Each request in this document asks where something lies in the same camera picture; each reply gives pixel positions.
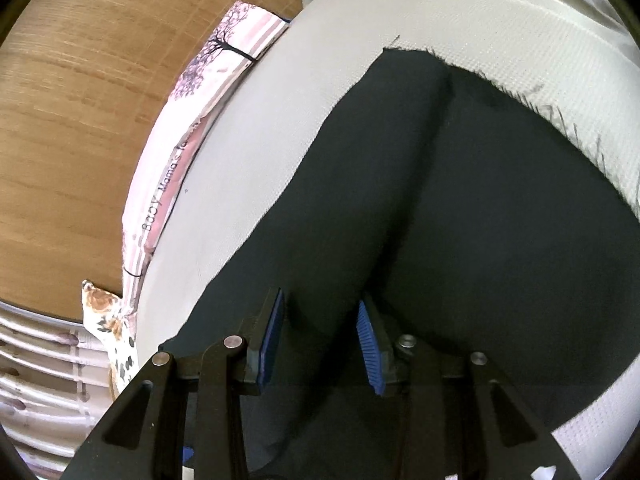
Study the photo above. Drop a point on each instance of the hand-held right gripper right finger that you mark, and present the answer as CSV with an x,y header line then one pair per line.
x,y
370,355

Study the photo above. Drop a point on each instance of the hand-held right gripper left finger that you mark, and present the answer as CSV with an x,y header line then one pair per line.
x,y
270,340

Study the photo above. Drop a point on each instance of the black pants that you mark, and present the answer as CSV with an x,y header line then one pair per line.
x,y
475,200

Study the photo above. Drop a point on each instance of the floral orange white cloth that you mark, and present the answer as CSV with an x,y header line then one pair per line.
x,y
116,330

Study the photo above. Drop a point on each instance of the white bed sheet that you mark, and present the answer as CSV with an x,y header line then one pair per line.
x,y
280,150

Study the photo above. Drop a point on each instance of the pink white striped cloth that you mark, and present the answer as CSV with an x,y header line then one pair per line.
x,y
45,375

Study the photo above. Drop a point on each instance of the pink printed cloth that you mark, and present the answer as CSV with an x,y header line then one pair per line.
x,y
210,90

